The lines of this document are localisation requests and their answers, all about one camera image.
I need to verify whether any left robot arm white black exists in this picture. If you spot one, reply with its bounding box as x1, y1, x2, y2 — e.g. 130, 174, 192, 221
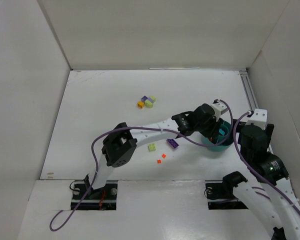
84, 100, 229, 196

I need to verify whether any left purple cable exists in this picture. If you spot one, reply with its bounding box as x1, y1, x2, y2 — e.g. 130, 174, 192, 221
49, 99, 234, 232

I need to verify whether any teal round divided container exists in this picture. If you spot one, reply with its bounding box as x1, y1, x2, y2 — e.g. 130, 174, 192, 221
199, 118, 234, 153

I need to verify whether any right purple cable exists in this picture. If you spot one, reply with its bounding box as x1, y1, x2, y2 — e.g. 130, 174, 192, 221
232, 111, 300, 221

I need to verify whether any aluminium rail right side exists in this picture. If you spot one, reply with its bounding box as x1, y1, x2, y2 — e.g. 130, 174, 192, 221
239, 70, 258, 111

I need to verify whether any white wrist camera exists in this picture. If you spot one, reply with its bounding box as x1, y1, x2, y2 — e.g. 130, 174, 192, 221
246, 108, 268, 130
210, 99, 228, 119

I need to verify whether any orange yellow cube lego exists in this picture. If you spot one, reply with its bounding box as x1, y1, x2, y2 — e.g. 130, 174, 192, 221
137, 101, 145, 109

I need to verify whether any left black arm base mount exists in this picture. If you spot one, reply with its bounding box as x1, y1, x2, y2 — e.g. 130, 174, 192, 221
69, 176, 118, 211

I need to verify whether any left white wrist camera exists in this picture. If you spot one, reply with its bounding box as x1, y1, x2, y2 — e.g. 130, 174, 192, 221
210, 99, 228, 119

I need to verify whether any light green rounded lego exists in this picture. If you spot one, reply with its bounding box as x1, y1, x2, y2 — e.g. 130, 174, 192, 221
144, 99, 154, 108

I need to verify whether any light green square lego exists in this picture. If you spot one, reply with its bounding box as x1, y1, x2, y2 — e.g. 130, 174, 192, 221
148, 143, 157, 152

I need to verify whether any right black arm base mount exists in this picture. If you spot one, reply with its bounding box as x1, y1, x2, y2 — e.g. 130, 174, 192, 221
204, 182, 247, 210

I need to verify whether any purple long lego brick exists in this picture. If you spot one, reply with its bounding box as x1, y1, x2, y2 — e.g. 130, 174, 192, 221
166, 138, 179, 150

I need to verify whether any light green small lego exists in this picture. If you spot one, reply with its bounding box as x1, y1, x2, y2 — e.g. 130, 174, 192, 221
149, 95, 156, 103

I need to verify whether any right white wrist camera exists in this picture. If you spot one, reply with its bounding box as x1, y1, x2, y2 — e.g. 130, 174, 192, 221
246, 108, 268, 130

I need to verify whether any teal lego brick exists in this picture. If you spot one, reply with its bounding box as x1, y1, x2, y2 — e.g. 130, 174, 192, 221
218, 126, 229, 136

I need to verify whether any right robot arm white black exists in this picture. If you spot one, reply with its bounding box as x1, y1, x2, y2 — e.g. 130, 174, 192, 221
222, 121, 300, 240

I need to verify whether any purple cable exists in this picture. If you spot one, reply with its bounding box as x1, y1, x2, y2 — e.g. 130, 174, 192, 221
232, 111, 300, 221
49, 99, 234, 232

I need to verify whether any small purple lego brick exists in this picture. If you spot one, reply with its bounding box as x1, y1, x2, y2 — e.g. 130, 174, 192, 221
141, 96, 148, 102

